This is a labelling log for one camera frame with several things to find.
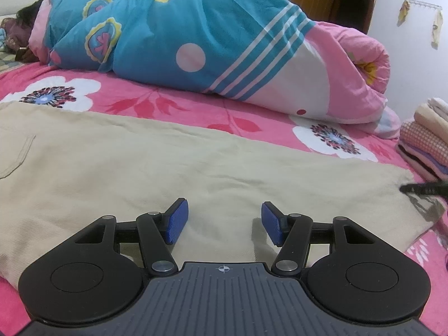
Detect beige trousers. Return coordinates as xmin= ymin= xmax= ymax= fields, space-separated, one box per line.
xmin=1 ymin=102 xmax=444 ymax=285

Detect folded clothes stack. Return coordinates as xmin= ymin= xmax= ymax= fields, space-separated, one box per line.
xmin=396 ymin=97 xmax=448 ymax=181

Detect pink floral bed sheet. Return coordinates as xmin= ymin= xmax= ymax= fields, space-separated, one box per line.
xmin=1 ymin=64 xmax=447 ymax=335

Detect blue pink floral quilt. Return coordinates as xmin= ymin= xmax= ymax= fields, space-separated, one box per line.
xmin=29 ymin=0 xmax=400 ymax=139

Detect patterned pillow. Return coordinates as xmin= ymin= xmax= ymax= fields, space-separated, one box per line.
xmin=0 ymin=52 xmax=24 ymax=74

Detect sleeping person head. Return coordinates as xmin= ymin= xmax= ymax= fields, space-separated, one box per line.
xmin=1 ymin=0 xmax=43 ymax=63

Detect wall sticker decoration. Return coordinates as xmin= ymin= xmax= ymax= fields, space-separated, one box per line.
xmin=397 ymin=0 xmax=410 ymax=27

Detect wall hook rack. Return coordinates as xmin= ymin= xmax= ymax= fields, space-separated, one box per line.
xmin=406 ymin=0 xmax=443 ymax=11

